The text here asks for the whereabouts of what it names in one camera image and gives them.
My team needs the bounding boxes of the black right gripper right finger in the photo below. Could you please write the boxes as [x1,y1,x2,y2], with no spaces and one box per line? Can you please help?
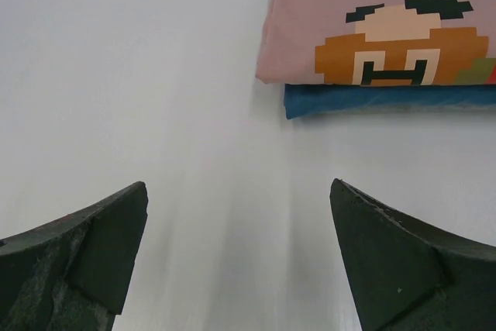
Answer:
[329,179,495,330]

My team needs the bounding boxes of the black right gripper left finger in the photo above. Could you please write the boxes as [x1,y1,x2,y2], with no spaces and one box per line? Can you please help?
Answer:
[1,181,148,330]

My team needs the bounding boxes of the blue folded t-shirt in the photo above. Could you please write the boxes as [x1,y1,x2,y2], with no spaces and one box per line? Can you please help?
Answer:
[284,84,495,119]

